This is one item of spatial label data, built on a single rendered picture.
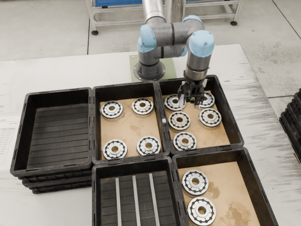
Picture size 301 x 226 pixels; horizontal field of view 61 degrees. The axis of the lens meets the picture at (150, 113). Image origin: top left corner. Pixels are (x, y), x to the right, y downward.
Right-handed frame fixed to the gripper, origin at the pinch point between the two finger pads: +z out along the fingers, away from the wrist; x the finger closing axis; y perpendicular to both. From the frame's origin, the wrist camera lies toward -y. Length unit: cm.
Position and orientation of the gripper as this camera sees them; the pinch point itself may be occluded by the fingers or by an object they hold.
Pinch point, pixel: (188, 105)
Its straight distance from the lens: 106.9
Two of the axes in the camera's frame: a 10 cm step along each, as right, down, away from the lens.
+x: 10.0, 0.0, 0.0
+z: 0.0, 6.0, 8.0
